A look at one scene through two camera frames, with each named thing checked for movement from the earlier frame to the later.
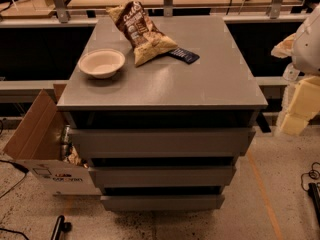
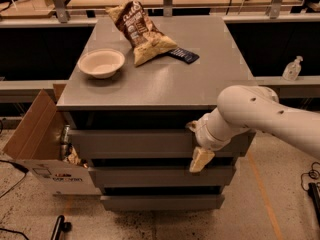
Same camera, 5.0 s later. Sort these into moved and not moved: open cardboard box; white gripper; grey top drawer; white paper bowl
Moved: white gripper
Not moved: grey top drawer; white paper bowl; open cardboard box
